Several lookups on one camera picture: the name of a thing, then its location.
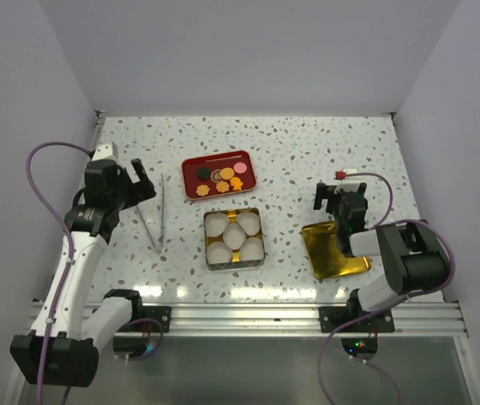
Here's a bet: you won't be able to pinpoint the black round cookie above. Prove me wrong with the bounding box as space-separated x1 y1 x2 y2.
197 167 211 181

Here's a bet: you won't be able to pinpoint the orange flower cookie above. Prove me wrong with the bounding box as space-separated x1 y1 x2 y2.
196 184 211 197

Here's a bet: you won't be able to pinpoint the metal tongs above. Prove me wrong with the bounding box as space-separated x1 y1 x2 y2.
135 174 165 253

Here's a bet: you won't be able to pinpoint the pink round cookie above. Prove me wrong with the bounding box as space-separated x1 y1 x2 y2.
234 162 247 174

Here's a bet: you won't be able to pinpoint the green square cookie tin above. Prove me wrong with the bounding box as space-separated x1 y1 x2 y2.
203 208 266 272

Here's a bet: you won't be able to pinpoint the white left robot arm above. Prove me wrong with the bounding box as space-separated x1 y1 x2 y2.
10 159 156 387

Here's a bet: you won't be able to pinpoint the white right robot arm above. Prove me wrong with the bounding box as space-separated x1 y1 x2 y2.
302 182 456 332

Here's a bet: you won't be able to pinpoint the gold tin lid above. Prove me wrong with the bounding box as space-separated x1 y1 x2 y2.
302 221 371 280

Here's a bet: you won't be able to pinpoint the red tray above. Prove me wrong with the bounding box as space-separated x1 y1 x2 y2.
181 150 257 201

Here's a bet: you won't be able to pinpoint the white paper cup top-right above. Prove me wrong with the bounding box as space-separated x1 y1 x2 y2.
236 211 261 236

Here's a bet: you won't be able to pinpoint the orange round cookie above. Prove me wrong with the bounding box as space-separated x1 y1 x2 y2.
220 167 235 181

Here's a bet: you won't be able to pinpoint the white paper cup bottom-right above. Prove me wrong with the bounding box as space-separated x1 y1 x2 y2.
239 237 265 262

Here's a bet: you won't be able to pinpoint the white paper cup top-left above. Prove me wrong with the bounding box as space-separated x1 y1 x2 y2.
204 213 229 238

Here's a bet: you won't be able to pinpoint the white paper cup centre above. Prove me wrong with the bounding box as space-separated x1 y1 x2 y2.
223 223 246 251

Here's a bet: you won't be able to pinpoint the white paper cup bottom-left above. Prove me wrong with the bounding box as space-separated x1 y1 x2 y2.
206 241 233 266

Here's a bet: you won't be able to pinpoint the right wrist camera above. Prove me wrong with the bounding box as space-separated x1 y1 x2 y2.
335 179 361 194

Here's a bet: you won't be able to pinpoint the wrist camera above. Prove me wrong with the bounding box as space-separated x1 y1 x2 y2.
335 179 361 194
91 142 119 163

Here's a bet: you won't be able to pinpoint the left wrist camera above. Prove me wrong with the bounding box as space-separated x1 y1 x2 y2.
91 142 119 163

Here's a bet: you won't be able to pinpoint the black right base bracket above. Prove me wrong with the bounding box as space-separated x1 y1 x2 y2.
318 305 396 333

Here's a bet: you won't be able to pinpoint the black base bracket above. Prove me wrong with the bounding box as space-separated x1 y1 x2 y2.
318 305 396 333
129 305 172 333

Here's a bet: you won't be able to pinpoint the black left base bracket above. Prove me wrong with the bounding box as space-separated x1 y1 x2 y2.
129 305 172 333

